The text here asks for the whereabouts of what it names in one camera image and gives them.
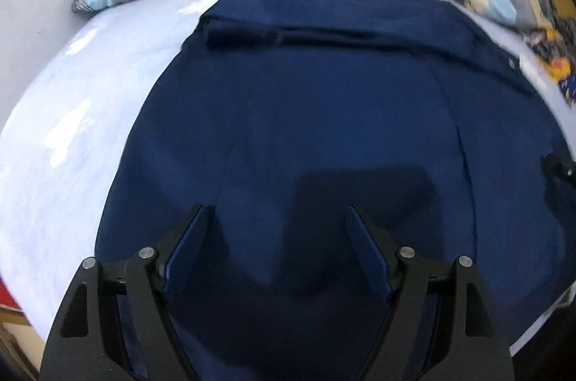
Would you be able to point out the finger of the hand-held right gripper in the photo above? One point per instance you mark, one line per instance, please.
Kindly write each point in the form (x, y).
(562, 169)

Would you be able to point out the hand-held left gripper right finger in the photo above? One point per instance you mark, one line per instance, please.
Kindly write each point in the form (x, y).
(371, 255)

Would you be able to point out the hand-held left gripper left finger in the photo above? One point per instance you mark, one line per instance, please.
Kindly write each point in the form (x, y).
(186, 255)

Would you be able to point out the navy blue garment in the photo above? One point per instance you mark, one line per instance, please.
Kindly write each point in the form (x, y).
(315, 93)

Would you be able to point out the yellow and dark printed cloth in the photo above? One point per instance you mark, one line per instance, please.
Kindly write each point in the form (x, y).
(562, 70)

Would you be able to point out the red object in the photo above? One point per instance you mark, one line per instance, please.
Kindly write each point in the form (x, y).
(6, 295)

